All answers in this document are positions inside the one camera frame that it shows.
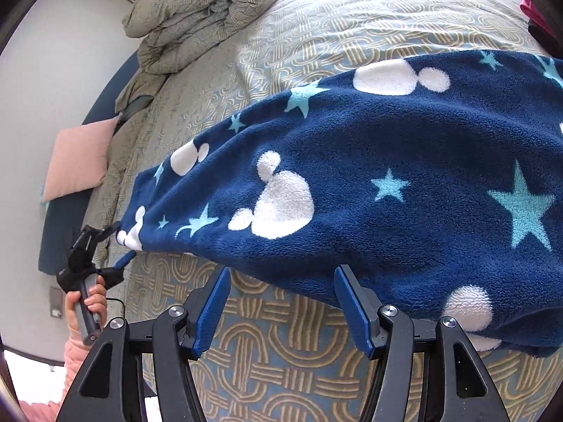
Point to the folded green patterned quilt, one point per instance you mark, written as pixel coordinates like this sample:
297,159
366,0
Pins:
198,4

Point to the person's left hand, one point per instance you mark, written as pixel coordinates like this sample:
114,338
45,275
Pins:
96,305

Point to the bed with patterned green sheet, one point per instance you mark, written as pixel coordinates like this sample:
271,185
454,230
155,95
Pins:
272,387

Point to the dark blue headboard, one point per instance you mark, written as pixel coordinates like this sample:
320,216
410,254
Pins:
57,237

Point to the person's pink clothing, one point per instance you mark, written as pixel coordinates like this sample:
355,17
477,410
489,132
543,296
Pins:
42,411

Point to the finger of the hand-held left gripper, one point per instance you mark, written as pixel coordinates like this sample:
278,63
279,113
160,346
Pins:
123,263
94,235

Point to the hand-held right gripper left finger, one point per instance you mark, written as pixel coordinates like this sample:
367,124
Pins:
211,312

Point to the blue fleece star-print pants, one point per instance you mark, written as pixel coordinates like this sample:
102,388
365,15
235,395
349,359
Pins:
374,162

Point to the folded magenta garment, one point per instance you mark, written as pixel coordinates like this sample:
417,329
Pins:
530,9

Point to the pink pillow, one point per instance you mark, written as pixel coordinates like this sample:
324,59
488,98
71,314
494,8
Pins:
79,162

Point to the person's left forearm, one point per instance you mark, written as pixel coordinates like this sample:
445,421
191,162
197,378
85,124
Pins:
72,365

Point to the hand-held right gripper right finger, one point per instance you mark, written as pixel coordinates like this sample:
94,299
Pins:
354,312

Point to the grey wall socket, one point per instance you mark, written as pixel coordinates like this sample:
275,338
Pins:
55,302

